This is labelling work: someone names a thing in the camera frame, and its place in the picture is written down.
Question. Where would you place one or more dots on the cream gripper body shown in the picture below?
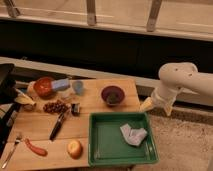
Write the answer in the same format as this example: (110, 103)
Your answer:
(147, 105)

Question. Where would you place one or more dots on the grey towel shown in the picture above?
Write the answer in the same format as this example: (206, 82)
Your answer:
(133, 137)

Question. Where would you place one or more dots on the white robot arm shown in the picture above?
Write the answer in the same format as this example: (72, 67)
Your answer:
(174, 77)

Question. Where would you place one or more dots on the dark red bowl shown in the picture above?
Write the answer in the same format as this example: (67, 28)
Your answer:
(112, 95)

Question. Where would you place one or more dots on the green plastic tray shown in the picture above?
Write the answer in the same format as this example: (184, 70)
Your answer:
(107, 146)

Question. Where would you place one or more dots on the small dark metal can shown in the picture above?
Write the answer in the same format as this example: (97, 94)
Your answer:
(75, 109)

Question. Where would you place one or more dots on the bunch of dark grapes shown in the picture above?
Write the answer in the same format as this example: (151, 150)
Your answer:
(55, 107)

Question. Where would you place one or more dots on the blue sponge block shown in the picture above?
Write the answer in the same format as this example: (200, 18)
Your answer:
(59, 85)

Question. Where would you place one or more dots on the orange red bowl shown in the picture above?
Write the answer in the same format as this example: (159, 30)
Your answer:
(43, 87)

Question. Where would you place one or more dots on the red sausage toy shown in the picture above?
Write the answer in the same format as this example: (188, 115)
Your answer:
(37, 150)

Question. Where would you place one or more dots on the banana piece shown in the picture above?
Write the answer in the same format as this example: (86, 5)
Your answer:
(26, 102)

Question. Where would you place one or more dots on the silver fork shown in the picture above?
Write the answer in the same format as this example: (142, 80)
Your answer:
(16, 142)

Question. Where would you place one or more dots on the black equipment at left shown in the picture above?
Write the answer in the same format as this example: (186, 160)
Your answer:
(7, 96)

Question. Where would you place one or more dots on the black handled knife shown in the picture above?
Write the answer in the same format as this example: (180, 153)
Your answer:
(57, 126)

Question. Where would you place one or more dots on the metal railing post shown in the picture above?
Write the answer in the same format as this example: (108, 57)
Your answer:
(12, 10)
(91, 12)
(153, 15)

